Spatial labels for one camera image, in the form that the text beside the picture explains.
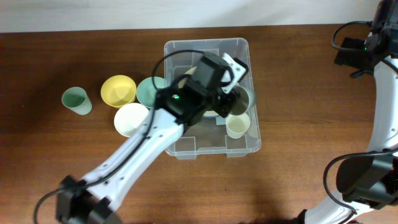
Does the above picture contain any green bowl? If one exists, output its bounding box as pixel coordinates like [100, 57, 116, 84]
[136, 77, 165, 108]

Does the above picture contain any yellow bowl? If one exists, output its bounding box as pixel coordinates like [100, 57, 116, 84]
[100, 75, 137, 108]

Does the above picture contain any green cup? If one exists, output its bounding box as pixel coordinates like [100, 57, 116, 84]
[62, 86, 93, 115]

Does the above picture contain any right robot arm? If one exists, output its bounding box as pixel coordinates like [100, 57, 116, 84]
[294, 0, 397, 223]

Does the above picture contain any grey cup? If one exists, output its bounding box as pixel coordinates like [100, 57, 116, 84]
[230, 85, 257, 115]

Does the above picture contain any clear plastic storage container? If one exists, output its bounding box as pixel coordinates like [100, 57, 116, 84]
[164, 37, 261, 159]

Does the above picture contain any white bowl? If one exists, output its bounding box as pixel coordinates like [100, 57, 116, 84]
[114, 103, 149, 137]

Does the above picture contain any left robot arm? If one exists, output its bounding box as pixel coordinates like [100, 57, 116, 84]
[55, 52, 249, 223]

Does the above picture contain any cream white plate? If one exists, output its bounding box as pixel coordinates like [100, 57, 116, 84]
[178, 67, 196, 88]

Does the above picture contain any cream white cup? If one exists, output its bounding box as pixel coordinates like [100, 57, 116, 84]
[226, 113, 251, 139]

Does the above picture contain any white label in container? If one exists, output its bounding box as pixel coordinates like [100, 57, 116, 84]
[216, 116, 226, 126]

